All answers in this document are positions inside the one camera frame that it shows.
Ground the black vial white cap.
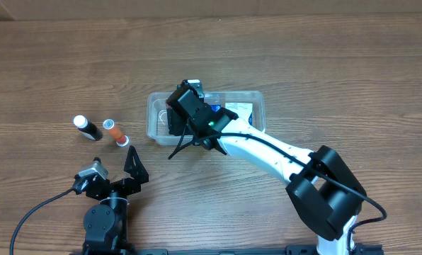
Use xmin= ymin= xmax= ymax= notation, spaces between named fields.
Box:
xmin=73 ymin=115 xmax=103 ymax=141

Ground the orange vial white cap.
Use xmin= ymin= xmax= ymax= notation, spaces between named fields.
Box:
xmin=103 ymin=119 xmax=130 ymax=147

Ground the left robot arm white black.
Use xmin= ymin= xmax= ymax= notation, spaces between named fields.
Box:
xmin=74 ymin=146 xmax=149 ymax=254

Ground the clear plastic container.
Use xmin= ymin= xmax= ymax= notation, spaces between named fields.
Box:
xmin=147 ymin=91 xmax=266 ymax=146

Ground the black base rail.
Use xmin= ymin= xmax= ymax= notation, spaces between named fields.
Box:
xmin=71 ymin=244 xmax=384 ymax=255

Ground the white medicine box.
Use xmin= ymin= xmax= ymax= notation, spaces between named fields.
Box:
xmin=225 ymin=102 xmax=253 ymax=125

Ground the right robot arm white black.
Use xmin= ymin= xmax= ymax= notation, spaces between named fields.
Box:
xmin=166 ymin=84 xmax=366 ymax=254

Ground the blue medicine box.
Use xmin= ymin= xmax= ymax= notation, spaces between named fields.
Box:
xmin=210 ymin=104 xmax=221 ymax=112

